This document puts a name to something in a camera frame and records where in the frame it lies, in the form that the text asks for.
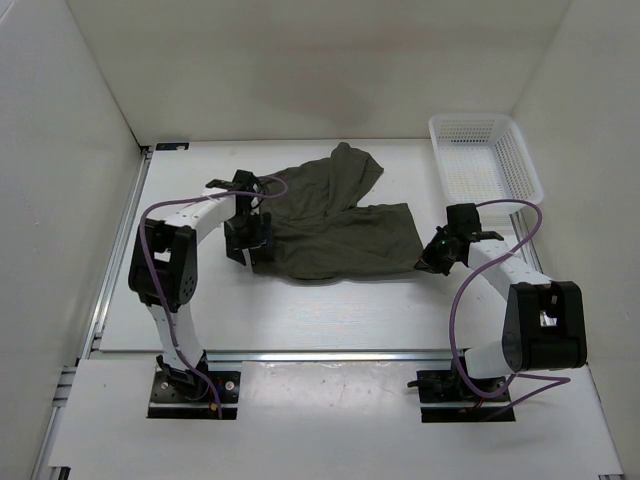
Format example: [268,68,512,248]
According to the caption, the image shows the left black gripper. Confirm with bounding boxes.
[223,211,274,264]

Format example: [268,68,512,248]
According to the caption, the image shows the olive green shorts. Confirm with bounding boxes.
[252,142,423,281]

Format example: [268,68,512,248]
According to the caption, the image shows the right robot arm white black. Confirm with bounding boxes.
[415,203,587,400]

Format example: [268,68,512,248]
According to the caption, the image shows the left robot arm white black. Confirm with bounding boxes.
[128,170,274,400]

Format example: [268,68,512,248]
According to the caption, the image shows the white plastic mesh basket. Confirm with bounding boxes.
[428,113,544,204]

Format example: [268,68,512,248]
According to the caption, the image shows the small blue label sticker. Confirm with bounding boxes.
[155,142,190,151]

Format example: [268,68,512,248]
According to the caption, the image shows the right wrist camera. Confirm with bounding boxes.
[472,231,504,242]

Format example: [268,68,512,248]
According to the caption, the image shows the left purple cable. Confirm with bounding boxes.
[139,175,289,420]

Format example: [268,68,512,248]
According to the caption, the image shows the purple cable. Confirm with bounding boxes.
[139,175,289,420]
[448,199,571,419]

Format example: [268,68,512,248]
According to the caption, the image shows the front aluminium rail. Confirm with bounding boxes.
[207,350,452,363]

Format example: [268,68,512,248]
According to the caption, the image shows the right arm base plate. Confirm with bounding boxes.
[407,370,516,424]

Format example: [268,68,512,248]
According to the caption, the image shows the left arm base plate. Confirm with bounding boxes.
[147,366,241,421]

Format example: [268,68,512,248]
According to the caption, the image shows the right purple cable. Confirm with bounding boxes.
[448,199,571,419]

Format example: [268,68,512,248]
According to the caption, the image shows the left aluminium frame rail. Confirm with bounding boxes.
[30,145,155,479]

